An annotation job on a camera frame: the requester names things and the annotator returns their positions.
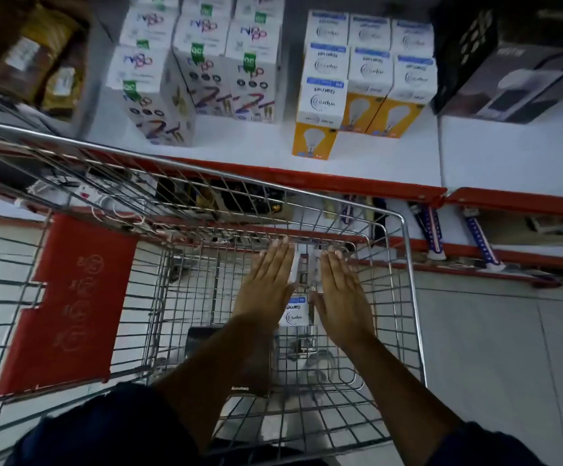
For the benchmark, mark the person's left hand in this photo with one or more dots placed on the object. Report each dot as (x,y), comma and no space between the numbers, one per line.
(262,286)

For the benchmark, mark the person's right hand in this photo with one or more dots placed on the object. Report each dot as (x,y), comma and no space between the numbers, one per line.
(344,305)

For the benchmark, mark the person's left fingers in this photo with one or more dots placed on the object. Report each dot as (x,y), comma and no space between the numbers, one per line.
(275,262)

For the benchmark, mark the person's right thumb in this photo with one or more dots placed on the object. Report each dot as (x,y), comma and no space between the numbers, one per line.
(316,306)

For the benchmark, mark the white light bulb box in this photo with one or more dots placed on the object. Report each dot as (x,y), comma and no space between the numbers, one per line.
(295,313)

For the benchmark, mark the person's right forearm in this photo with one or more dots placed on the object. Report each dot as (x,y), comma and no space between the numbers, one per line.
(393,388)

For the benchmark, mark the person's left forearm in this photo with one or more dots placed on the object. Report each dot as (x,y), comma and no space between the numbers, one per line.
(213,373)

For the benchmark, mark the black packaged goods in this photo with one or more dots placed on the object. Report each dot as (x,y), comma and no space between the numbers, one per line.
(228,198)

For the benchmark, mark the black flat box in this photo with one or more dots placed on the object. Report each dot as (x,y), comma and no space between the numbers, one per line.
(203,344)

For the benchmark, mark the blue red striped tube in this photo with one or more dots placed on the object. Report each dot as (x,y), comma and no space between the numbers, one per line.
(432,232)
(480,240)

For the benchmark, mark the white power strip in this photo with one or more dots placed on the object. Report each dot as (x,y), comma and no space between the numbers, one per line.
(87,191)

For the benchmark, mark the red cart seat panel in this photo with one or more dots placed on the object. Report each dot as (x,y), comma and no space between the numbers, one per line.
(67,305)

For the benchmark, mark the stack of yellow bulb packs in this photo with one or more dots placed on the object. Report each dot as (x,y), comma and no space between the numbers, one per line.
(368,67)

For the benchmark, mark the stack of white printed cartons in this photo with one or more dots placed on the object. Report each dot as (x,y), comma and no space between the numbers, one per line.
(150,77)

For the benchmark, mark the white red-edged shelf unit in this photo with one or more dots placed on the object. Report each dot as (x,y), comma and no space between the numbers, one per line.
(504,155)

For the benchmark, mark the dark blue shirt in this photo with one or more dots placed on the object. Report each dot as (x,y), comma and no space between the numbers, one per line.
(92,431)

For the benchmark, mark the black plastic crate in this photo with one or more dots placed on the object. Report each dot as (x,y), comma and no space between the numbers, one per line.
(466,38)

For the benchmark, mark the grey appliance box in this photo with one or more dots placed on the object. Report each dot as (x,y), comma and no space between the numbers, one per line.
(529,87)

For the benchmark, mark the brown plastic packet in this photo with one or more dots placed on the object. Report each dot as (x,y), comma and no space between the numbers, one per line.
(33,58)

